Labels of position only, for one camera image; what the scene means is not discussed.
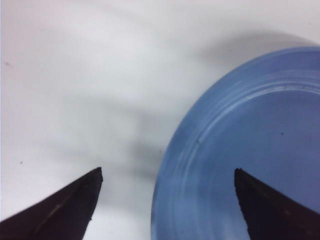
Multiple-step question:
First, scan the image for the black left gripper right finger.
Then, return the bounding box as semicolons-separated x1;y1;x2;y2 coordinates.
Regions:
234;168;320;240

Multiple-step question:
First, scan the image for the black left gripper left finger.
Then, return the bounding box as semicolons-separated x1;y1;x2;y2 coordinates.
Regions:
0;167;103;240

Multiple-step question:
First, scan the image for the blue round plate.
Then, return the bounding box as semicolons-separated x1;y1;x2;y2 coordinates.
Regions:
151;46;320;240

